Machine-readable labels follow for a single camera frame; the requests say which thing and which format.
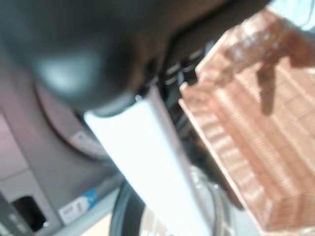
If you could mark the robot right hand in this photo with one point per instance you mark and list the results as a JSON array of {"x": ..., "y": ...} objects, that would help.
[{"x": 152, "y": 159}]

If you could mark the round glass washing machine door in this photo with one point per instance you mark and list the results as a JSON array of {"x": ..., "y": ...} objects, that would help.
[{"x": 128, "y": 211}]

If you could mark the grey washing machine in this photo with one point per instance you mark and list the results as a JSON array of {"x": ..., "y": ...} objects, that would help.
[{"x": 37, "y": 152}]

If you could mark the blue energy label sticker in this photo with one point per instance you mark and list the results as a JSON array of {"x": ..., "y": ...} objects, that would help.
[{"x": 78, "y": 206}]

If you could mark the rectangular wicker laundry basket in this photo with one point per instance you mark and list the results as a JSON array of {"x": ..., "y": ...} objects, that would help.
[{"x": 258, "y": 147}]

